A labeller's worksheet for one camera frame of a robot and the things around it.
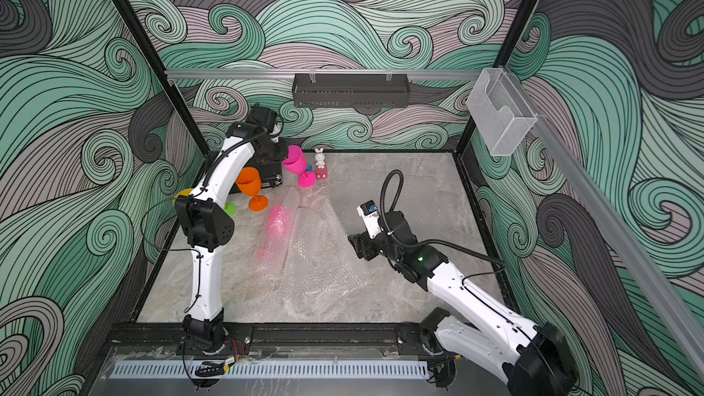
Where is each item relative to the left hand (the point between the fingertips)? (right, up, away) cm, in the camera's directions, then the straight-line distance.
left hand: (286, 152), depth 92 cm
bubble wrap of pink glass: (-1, -35, -11) cm, 37 cm away
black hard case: (-9, -8, +15) cm, 19 cm away
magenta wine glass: (+4, -4, -4) cm, 7 cm away
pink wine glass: (-1, -22, -2) cm, 22 cm away
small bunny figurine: (+10, -6, +21) cm, 24 cm away
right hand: (+24, -25, -15) cm, 37 cm away
